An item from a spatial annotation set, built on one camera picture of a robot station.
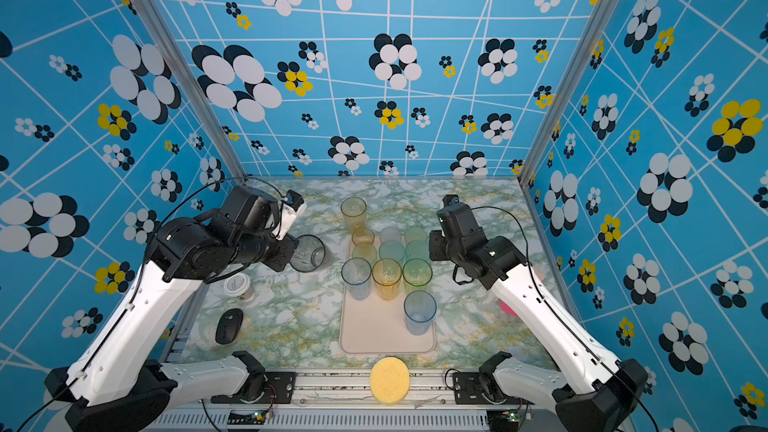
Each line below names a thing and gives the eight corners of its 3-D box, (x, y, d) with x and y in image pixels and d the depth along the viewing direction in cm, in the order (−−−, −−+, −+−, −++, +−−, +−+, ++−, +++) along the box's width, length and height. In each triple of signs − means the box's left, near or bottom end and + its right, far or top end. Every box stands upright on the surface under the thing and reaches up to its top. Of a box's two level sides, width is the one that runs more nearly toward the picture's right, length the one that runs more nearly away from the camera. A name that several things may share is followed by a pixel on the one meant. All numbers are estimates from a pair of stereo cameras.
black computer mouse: (217, 344, 83) (211, 341, 80) (228, 312, 88) (223, 308, 86) (235, 344, 83) (229, 341, 80) (245, 312, 88) (240, 308, 86)
